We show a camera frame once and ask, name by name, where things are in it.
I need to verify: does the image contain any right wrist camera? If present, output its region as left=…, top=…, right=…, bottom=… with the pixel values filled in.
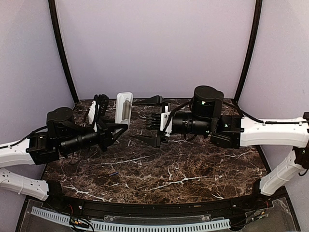
left=145, top=112, right=170, bottom=132

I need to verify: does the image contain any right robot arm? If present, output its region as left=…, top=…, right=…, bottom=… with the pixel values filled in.
left=135, top=86, right=309, bottom=210

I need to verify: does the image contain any white slotted cable duct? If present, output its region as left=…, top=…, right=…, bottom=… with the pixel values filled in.
left=31, top=207, right=231, bottom=232

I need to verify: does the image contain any battery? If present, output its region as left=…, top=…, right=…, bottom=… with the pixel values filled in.
left=121, top=98, right=131, bottom=120

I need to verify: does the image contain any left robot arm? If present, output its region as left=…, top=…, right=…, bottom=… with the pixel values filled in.
left=0, top=107, right=129, bottom=211

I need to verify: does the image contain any black frame post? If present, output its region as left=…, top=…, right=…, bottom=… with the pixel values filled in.
left=48, top=0, right=79, bottom=104
left=234, top=0, right=263, bottom=103

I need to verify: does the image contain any black front rail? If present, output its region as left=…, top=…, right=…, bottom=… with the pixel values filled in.
left=24, top=186, right=290, bottom=220

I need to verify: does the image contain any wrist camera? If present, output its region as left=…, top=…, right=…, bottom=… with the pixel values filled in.
left=145, top=112, right=170, bottom=132
left=84, top=94, right=109, bottom=128

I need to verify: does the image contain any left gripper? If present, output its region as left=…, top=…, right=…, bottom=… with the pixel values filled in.
left=60, top=117, right=128, bottom=155

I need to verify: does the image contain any white remote control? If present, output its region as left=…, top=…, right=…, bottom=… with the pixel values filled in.
left=115, top=92, right=133, bottom=127

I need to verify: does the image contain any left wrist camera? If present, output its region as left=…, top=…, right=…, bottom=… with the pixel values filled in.
left=84, top=94, right=109, bottom=128

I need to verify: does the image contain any left black frame post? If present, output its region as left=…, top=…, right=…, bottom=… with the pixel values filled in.
left=48, top=0, right=79, bottom=104

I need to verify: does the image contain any right black frame post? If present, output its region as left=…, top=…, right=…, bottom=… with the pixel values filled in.
left=234, top=0, right=263, bottom=103

